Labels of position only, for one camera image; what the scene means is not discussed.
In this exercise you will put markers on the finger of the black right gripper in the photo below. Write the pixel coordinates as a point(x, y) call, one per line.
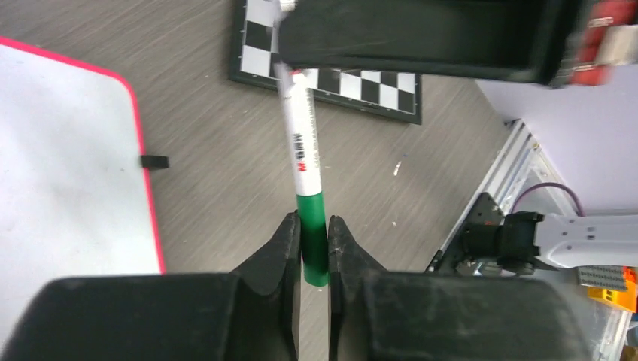
point(511, 41)

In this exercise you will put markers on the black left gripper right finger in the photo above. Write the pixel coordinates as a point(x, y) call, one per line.
point(376, 314)

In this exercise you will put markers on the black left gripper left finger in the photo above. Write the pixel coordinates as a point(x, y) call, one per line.
point(249, 313)

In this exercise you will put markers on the pink-framed whiteboard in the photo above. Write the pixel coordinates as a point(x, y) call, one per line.
point(75, 198)

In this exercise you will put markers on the white green marker pen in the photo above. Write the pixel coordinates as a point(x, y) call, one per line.
point(298, 105)

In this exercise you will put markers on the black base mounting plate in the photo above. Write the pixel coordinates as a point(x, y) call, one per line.
point(472, 245)

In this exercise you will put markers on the aluminium frame rail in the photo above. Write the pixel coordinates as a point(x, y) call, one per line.
point(502, 183)

